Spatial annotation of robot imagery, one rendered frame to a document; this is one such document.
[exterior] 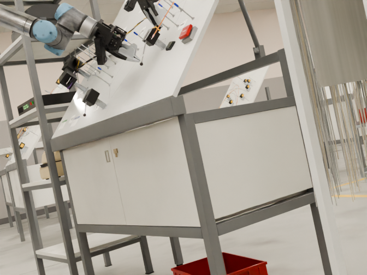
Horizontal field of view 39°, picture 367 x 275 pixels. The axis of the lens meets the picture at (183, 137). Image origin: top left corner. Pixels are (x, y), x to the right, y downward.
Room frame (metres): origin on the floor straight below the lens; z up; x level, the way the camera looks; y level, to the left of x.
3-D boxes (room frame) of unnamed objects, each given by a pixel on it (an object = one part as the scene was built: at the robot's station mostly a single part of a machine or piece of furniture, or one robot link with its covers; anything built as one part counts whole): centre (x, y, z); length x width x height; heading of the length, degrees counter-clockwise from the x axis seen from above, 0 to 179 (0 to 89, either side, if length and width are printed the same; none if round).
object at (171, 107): (2.24, 0.33, 0.83); 1.18 x 0.05 x 0.06; 35
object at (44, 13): (3.00, 0.69, 1.56); 0.30 x 0.23 x 0.19; 127
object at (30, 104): (3.03, 0.71, 1.09); 0.35 x 0.33 x 0.07; 35
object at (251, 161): (2.42, 0.07, 0.60); 1.17 x 0.58 x 0.40; 35
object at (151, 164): (2.02, 0.16, 0.60); 0.55 x 0.03 x 0.39; 35
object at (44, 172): (3.00, 0.68, 0.76); 0.30 x 0.21 x 0.20; 129
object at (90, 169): (2.47, 0.47, 0.60); 0.55 x 0.02 x 0.39; 35
